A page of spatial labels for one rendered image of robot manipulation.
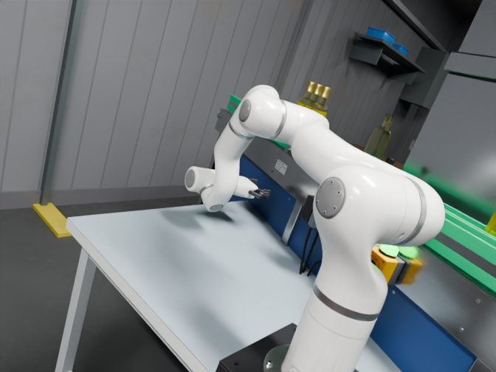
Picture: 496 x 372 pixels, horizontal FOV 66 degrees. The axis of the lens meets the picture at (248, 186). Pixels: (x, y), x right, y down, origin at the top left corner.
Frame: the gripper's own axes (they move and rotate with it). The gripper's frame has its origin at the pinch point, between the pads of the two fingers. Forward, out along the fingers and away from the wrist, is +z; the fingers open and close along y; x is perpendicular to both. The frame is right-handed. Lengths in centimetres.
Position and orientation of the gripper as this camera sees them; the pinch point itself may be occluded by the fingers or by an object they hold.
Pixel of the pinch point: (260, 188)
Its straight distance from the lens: 146.1
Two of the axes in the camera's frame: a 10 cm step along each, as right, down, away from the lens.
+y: 5.3, 4.5, -7.2
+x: 3.6, -8.9, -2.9
